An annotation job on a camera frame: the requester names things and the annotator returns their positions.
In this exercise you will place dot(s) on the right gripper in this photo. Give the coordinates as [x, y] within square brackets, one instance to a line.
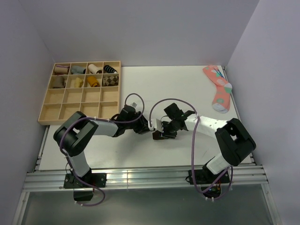
[166, 134]

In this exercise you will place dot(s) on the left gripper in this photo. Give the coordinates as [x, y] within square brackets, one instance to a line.
[143, 127]

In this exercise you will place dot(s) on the brown sock with striped cuff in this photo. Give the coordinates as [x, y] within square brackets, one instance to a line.
[157, 135]

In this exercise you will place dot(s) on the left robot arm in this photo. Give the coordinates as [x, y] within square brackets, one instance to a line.
[74, 135]

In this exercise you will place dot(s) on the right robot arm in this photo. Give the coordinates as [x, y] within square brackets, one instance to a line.
[234, 141]

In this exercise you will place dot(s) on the brown checkered rolled sock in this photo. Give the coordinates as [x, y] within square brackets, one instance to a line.
[109, 81]

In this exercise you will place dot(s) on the wooden compartment tray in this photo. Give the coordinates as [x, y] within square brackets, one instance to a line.
[101, 102]

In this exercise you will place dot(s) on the pink patterned sock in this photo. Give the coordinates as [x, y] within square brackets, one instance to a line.
[221, 101]

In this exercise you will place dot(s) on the mustard yellow rolled sock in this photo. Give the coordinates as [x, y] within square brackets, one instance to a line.
[92, 81]

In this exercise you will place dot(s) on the black white striped rolled sock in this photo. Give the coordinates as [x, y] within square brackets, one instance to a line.
[110, 70]

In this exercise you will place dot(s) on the pale yellow rolled sock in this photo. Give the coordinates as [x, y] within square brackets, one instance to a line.
[77, 83]

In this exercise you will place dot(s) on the grey blue rolled sock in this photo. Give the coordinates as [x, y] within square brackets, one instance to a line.
[77, 70]

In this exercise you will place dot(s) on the grey brown rolled sock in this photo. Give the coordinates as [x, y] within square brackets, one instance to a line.
[58, 82]

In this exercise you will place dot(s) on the beige striped rolled sock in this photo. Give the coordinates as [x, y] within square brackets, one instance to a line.
[60, 69]

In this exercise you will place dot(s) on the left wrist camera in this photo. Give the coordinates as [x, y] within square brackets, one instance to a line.
[134, 105]

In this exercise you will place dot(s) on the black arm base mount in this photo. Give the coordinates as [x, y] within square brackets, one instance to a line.
[206, 177]

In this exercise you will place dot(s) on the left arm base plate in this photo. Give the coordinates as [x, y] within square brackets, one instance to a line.
[94, 179]

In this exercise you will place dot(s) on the aluminium frame rail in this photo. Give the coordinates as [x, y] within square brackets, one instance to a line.
[163, 177]

